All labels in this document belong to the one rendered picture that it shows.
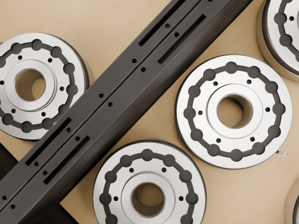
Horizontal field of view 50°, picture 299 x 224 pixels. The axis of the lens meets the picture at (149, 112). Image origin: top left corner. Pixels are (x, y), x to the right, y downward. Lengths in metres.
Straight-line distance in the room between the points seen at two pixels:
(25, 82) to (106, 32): 0.09
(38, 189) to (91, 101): 0.07
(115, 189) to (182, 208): 0.06
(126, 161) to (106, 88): 0.09
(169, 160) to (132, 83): 0.10
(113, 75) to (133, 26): 0.12
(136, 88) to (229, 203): 0.16
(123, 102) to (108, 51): 0.12
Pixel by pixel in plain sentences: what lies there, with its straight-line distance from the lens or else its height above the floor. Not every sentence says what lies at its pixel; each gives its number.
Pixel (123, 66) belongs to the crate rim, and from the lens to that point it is 0.22.
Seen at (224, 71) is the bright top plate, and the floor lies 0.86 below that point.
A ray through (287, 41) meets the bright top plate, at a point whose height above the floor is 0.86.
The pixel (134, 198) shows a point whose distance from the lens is 0.31.
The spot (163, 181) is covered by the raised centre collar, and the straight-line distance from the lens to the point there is 0.28.
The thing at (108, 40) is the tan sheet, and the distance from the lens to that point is 0.34.
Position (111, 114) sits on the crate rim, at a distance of 0.22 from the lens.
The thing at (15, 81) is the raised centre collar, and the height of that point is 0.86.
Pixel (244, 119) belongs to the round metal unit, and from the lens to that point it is 0.31.
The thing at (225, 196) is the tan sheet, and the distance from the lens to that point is 0.33.
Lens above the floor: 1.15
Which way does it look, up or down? 85 degrees down
